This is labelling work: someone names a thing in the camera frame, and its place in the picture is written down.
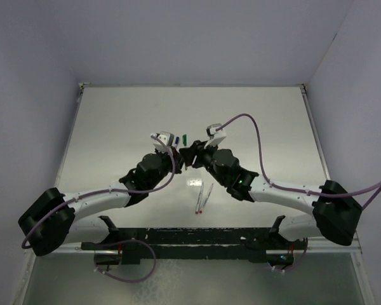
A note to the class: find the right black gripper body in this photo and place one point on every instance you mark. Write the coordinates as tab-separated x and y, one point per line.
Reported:
198	145

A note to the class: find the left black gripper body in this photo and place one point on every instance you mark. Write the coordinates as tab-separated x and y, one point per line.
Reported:
176	168

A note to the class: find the green pen cap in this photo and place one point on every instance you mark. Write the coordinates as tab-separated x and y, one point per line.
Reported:
184	139

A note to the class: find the white pen purple end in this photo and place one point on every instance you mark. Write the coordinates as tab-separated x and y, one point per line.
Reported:
199	198

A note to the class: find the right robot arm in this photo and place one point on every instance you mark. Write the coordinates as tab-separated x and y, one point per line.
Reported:
245	185

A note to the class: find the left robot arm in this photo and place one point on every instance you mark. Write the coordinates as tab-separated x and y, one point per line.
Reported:
51	220

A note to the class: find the white pen red end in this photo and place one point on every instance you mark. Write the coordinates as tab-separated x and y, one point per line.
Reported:
203	203

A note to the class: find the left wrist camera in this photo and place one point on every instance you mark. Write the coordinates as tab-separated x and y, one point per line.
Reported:
163	141

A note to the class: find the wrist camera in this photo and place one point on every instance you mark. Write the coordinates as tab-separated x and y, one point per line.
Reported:
216	134
163	141

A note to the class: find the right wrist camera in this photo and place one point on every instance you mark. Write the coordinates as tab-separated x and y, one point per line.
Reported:
216	134

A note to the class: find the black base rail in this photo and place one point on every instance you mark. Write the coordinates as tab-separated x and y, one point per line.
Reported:
253	244

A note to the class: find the aluminium frame rail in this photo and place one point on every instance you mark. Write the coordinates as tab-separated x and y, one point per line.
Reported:
320	152

